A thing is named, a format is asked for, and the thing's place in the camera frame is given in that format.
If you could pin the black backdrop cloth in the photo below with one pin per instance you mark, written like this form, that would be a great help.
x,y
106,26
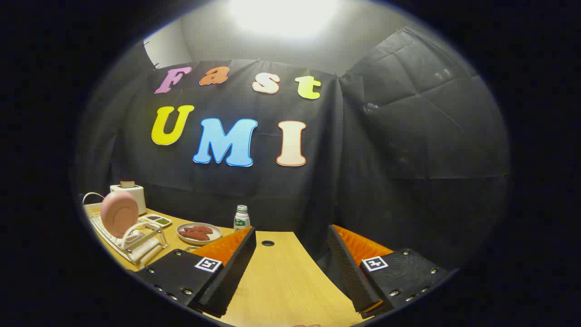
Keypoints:
x,y
363,181

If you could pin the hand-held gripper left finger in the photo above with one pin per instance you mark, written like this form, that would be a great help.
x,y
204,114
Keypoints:
x,y
231,277

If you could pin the red-brown sausage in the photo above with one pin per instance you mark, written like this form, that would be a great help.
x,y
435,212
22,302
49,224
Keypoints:
x,y
194,236
199,229

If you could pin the toast bread slice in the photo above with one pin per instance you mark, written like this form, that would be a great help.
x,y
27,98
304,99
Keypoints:
x,y
127,184

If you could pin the white green-label drink bottle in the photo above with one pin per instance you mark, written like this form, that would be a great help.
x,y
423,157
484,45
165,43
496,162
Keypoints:
x,y
241,220

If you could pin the white divided snack tray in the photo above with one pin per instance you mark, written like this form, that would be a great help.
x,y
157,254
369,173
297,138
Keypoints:
x,y
155,220

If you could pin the beige round food plate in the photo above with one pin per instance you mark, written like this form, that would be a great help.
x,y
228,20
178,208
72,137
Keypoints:
x,y
215,236

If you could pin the pink plate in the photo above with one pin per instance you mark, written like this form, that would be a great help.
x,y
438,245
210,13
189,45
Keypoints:
x,y
119,212

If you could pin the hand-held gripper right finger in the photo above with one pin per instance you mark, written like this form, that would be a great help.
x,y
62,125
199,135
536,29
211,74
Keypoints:
x,y
349,272

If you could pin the white toaster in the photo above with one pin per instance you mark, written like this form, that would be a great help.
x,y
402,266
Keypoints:
x,y
138,195

